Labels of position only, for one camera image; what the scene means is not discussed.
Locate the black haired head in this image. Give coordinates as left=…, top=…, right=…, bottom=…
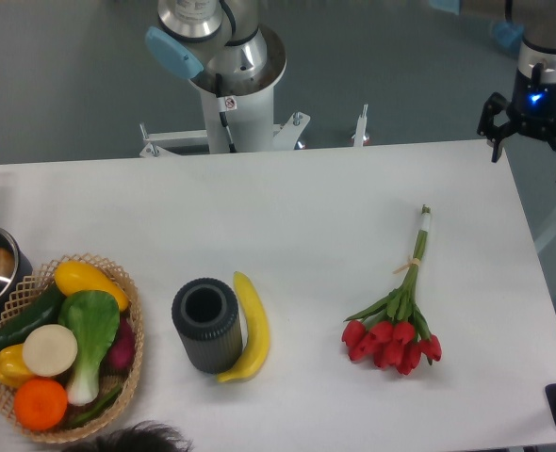
left=63, top=422, right=193, bottom=452

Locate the red tulip bouquet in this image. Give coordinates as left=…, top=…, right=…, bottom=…
left=341, top=205, right=442, bottom=376

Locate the yellow squash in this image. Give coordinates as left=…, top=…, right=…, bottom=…
left=54, top=260, right=130, bottom=312

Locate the yellow banana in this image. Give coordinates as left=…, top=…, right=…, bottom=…
left=216, top=271, right=270, bottom=383

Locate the purple red sweet potato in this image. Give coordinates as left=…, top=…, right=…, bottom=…
left=106, top=317, right=136, bottom=372

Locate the green chili pepper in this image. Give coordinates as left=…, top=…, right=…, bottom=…
left=65, top=385, right=123, bottom=429

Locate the yellow bell pepper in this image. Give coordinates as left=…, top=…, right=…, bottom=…
left=0, top=344, right=36, bottom=389

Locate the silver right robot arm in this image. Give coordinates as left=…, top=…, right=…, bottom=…
left=430, top=1, right=556, bottom=163

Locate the woven wicker basket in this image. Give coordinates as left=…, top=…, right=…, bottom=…
left=0, top=253, right=144, bottom=444

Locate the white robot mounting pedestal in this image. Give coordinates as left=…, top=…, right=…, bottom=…
left=139, top=60, right=371, bottom=159

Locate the white round radish slice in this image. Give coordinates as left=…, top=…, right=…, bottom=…
left=22, top=324, right=78, bottom=377

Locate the dark green cucumber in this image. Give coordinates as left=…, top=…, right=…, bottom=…
left=0, top=282, right=66, bottom=352

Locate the green bok choy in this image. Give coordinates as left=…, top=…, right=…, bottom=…
left=58, top=290, right=120, bottom=406

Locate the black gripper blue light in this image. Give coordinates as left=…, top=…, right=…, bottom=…
left=477, top=71, right=556, bottom=182

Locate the orange fruit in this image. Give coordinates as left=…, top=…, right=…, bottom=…
left=13, top=378, right=68, bottom=431

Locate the dark grey ribbed vase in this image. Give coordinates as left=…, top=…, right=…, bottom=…
left=172, top=278, right=243, bottom=374

